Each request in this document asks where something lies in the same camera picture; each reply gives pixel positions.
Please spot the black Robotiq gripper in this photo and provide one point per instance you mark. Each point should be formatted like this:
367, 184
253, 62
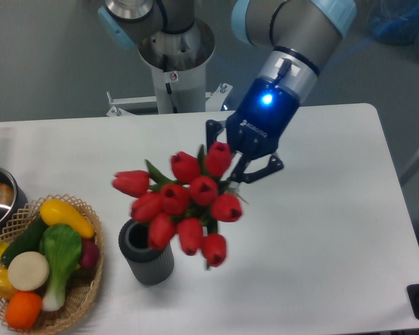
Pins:
255, 128

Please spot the red tulip bouquet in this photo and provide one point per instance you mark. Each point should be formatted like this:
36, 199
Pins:
190, 205

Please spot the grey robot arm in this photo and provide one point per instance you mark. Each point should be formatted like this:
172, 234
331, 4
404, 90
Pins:
302, 35

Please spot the dark grey ribbed vase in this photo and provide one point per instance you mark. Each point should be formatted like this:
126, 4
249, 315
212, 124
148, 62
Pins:
149, 266

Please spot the purple red radish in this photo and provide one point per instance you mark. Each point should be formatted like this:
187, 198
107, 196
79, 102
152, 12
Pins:
90, 254

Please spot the blue plastic bag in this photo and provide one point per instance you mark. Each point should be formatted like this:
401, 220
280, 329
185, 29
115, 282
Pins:
395, 23

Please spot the yellow squash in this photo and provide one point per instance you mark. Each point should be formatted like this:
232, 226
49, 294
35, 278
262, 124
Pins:
54, 211

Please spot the green bok choy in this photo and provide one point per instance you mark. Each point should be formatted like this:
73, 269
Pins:
61, 246

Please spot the woven wicker basket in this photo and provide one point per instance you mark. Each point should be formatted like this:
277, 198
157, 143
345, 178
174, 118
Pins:
82, 287

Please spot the dark green cucumber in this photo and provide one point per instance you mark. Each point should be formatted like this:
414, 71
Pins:
28, 240

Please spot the round beige bun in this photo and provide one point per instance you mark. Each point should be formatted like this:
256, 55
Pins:
28, 271

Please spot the orange fruit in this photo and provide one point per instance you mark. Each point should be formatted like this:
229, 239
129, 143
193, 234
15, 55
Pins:
23, 310

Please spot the yellow bell pepper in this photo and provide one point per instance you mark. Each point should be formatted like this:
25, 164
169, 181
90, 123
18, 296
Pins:
7, 290

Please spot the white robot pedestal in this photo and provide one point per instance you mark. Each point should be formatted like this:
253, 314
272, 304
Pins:
178, 64

